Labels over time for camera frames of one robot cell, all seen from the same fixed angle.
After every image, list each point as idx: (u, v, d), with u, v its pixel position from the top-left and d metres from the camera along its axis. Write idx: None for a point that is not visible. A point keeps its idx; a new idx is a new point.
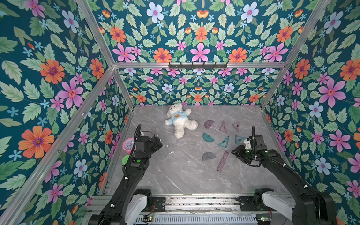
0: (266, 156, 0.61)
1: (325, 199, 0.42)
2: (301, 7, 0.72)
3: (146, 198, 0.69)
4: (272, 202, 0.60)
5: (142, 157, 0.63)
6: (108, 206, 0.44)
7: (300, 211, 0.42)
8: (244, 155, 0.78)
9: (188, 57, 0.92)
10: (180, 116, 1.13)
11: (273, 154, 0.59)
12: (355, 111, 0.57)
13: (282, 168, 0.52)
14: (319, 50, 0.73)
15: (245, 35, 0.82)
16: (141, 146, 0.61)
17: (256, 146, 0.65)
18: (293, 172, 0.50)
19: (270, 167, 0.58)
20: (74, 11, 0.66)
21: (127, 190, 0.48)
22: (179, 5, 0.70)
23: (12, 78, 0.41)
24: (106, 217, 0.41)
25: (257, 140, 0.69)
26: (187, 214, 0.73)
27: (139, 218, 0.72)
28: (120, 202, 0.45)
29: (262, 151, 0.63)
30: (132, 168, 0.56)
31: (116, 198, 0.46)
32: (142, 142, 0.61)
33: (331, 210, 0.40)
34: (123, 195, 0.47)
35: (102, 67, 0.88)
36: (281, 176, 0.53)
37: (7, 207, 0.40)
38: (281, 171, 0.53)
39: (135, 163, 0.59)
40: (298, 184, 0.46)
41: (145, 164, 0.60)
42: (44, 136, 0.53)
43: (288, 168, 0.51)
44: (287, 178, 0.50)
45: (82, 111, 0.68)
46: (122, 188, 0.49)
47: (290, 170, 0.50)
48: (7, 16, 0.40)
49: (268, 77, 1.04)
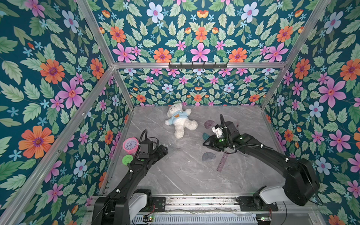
0: (243, 143, 0.61)
1: (307, 166, 0.46)
2: (301, 7, 0.72)
3: (146, 197, 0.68)
4: (273, 197, 0.59)
5: (145, 157, 0.68)
6: (115, 191, 0.47)
7: (290, 184, 0.45)
8: (218, 144, 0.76)
9: (188, 57, 0.92)
10: (180, 116, 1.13)
11: (248, 138, 0.60)
12: (355, 111, 0.57)
13: (261, 150, 0.54)
14: (319, 50, 0.73)
15: (245, 35, 0.82)
16: (146, 148, 0.67)
17: (229, 135, 0.71)
18: (271, 149, 0.52)
19: (249, 151, 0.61)
20: (74, 11, 0.66)
21: (131, 181, 0.52)
22: (179, 5, 0.70)
23: (12, 78, 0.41)
24: (111, 201, 0.43)
25: (229, 129, 0.68)
26: (186, 214, 0.73)
27: (139, 218, 0.72)
28: (124, 189, 0.48)
29: (236, 138, 0.64)
30: (136, 165, 0.61)
31: (122, 186, 0.49)
32: (147, 144, 0.68)
33: (313, 173, 0.44)
34: (128, 183, 0.50)
35: (102, 67, 0.88)
36: (263, 158, 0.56)
37: (7, 207, 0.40)
38: (260, 153, 0.55)
39: (139, 161, 0.63)
40: (281, 161, 0.48)
41: (147, 164, 0.64)
42: (44, 135, 0.53)
43: (266, 148, 0.53)
44: (270, 158, 0.52)
45: (82, 111, 0.68)
46: (126, 178, 0.53)
47: (269, 149, 0.52)
48: (7, 16, 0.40)
49: (268, 77, 1.04)
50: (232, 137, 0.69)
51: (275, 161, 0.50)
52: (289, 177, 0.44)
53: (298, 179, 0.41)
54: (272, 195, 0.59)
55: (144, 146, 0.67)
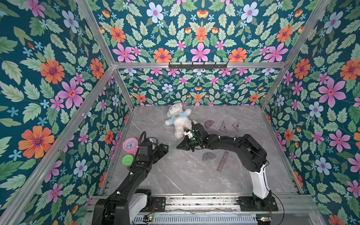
0: (209, 141, 0.75)
1: (248, 138, 0.60)
2: (301, 7, 0.72)
3: (145, 197, 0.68)
4: (257, 185, 0.64)
5: (145, 160, 0.68)
6: (115, 193, 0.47)
7: (242, 157, 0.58)
8: (190, 144, 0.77)
9: (188, 57, 0.92)
10: (180, 116, 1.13)
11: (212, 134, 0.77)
12: (355, 111, 0.57)
13: (221, 140, 0.69)
14: (319, 50, 0.73)
15: (245, 35, 0.82)
16: (145, 151, 0.66)
17: (199, 135, 0.84)
18: (226, 137, 0.66)
19: (212, 145, 0.76)
20: (74, 11, 0.66)
21: (131, 183, 0.52)
22: (179, 5, 0.70)
23: (12, 78, 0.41)
24: (111, 203, 0.44)
25: (199, 131, 0.81)
26: (187, 213, 0.73)
27: (139, 218, 0.72)
28: (125, 191, 0.48)
29: (205, 138, 0.78)
30: (136, 167, 0.61)
31: (122, 188, 0.49)
32: (146, 146, 0.66)
33: (254, 142, 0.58)
34: (128, 186, 0.50)
35: (102, 67, 0.88)
36: (223, 146, 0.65)
37: (7, 207, 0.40)
38: (219, 142, 0.70)
39: (139, 164, 0.64)
40: (231, 140, 0.62)
41: (147, 167, 0.64)
42: (44, 135, 0.53)
43: (223, 137, 0.68)
44: (225, 141, 0.66)
45: (82, 111, 0.68)
46: (127, 181, 0.53)
47: (225, 137, 0.67)
48: (7, 16, 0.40)
49: (268, 77, 1.04)
50: (202, 137, 0.82)
51: (229, 143, 0.64)
52: (238, 150, 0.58)
53: (243, 150, 0.54)
54: (255, 184, 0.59)
55: (144, 149, 0.66)
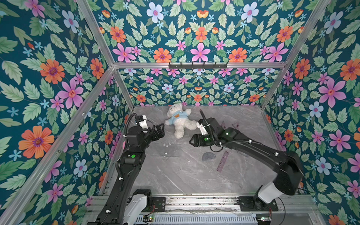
0: (229, 138, 0.58)
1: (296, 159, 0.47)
2: (301, 7, 0.72)
3: (145, 198, 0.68)
4: (268, 194, 0.60)
5: (137, 152, 0.58)
6: (104, 213, 0.41)
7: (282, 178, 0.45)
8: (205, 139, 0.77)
9: (188, 57, 0.92)
10: (180, 116, 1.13)
11: (234, 133, 0.57)
12: (355, 111, 0.57)
13: (251, 145, 0.52)
14: (319, 50, 0.73)
15: (245, 35, 0.82)
16: (134, 140, 0.54)
17: (213, 131, 0.67)
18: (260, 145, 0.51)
19: (236, 147, 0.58)
20: (74, 11, 0.66)
21: (122, 193, 0.45)
22: (179, 5, 0.70)
23: (12, 78, 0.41)
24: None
25: (212, 125, 0.64)
26: (187, 214, 0.73)
27: (139, 218, 0.72)
28: (115, 207, 0.42)
29: (221, 134, 0.61)
30: (127, 165, 0.52)
31: (112, 202, 0.43)
32: (134, 136, 0.54)
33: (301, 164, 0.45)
34: (118, 198, 0.44)
35: (102, 67, 0.88)
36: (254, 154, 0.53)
37: (7, 207, 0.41)
38: (251, 148, 0.53)
39: (130, 159, 0.54)
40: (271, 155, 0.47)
41: (140, 158, 0.55)
42: (44, 135, 0.53)
43: (255, 143, 0.52)
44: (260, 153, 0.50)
45: (82, 111, 0.68)
46: (117, 191, 0.45)
47: (257, 143, 0.51)
48: (7, 16, 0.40)
49: (268, 77, 1.04)
50: (217, 133, 0.65)
51: (266, 156, 0.49)
52: (281, 172, 0.44)
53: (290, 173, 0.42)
54: (267, 193, 0.60)
55: (133, 139, 0.53)
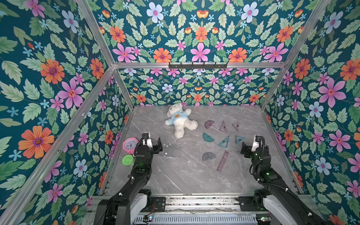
0: (267, 179, 0.60)
1: None
2: (301, 7, 0.72)
3: (146, 197, 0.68)
4: (272, 209, 0.60)
5: (146, 167, 0.68)
6: (117, 195, 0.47)
7: None
8: (252, 154, 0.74)
9: (188, 57, 0.92)
10: (180, 116, 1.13)
11: (275, 177, 0.59)
12: (355, 111, 0.57)
13: (285, 194, 0.52)
14: (319, 50, 0.73)
15: (245, 35, 0.82)
16: (142, 160, 0.63)
17: (259, 164, 0.66)
18: (296, 197, 0.50)
19: (271, 191, 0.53)
20: (74, 11, 0.66)
21: (133, 186, 0.54)
22: (179, 5, 0.70)
23: (12, 78, 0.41)
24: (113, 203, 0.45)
25: (264, 161, 0.64)
26: (186, 213, 0.73)
27: (139, 218, 0.72)
28: (127, 193, 0.50)
29: (264, 172, 0.63)
30: (138, 172, 0.64)
31: (123, 191, 0.51)
32: (143, 155, 0.63)
33: None
34: (129, 189, 0.52)
35: (102, 67, 0.88)
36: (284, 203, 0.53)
37: (7, 207, 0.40)
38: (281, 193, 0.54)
39: (140, 170, 0.66)
40: (302, 212, 0.46)
41: (147, 173, 0.65)
42: (44, 135, 0.53)
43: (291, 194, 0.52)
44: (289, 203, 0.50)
45: (82, 111, 0.68)
46: (128, 184, 0.55)
47: (293, 195, 0.51)
48: (7, 16, 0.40)
49: (268, 77, 1.04)
50: (260, 169, 0.65)
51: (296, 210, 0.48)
52: None
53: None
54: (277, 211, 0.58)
55: (141, 158, 0.62)
